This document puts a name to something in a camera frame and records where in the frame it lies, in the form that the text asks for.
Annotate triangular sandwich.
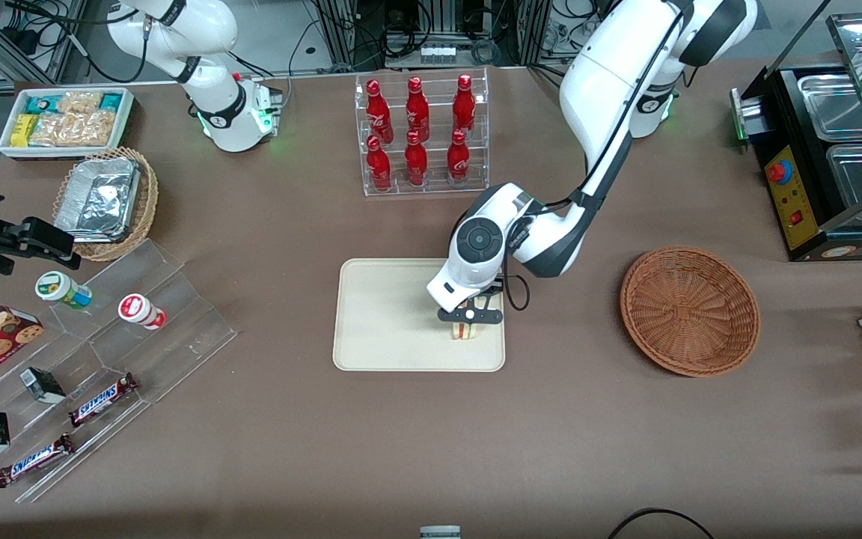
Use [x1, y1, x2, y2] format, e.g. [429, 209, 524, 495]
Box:
[451, 299, 483, 343]

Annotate beige plastic tray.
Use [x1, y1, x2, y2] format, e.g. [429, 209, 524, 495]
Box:
[332, 258, 507, 373]

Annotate light wicker basket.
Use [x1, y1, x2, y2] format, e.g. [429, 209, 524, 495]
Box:
[52, 146, 159, 263]

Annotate brown wicker basket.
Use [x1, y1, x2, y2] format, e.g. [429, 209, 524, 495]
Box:
[620, 246, 762, 378]

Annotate green lidded yogurt cup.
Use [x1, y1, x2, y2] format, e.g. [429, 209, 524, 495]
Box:
[34, 270, 94, 311]

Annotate aluminium foil container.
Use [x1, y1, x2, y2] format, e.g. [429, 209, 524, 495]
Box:
[54, 174, 138, 244]
[76, 155, 142, 184]

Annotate white snack bin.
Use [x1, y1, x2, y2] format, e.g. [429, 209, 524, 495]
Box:
[0, 87, 136, 161]

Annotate large clear cracker pack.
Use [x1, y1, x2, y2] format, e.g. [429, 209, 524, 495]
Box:
[30, 112, 116, 147]

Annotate red lidded yogurt cup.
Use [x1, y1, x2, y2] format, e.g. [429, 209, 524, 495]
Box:
[117, 293, 168, 332]

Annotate red cola bottle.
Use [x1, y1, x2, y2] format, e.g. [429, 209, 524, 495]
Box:
[365, 79, 395, 144]
[446, 128, 471, 186]
[451, 73, 477, 135]
[406, 76, 431, 143]
[365, 135, 394, 193]
[403, 130, 430, 189]

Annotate small clear cracker pack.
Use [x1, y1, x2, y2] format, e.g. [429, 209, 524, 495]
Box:
[57, 91, 104, 118]

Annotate clear acrylic bottle rack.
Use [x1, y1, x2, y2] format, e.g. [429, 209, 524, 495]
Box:
[354, 67, 491, 198]

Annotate snickers chocolate bar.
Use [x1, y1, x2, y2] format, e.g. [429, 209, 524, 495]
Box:
[0, 433, 76, 490]
[68, 372, 138, 429]

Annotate clear acrylic tiered display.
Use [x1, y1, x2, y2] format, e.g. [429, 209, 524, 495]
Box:
[0, 237, 238, 505]

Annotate black hot food display case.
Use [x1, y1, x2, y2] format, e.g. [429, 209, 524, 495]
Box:
[730, 10, 862, 264]

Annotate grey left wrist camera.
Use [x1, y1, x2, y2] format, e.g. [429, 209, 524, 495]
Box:
[438, 306, 505, 325]

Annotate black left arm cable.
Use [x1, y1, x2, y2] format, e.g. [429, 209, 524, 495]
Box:
[501, 0, 695, 313]

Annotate black cable on table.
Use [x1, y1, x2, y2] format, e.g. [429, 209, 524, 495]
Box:
[608, 508, 717, 539]

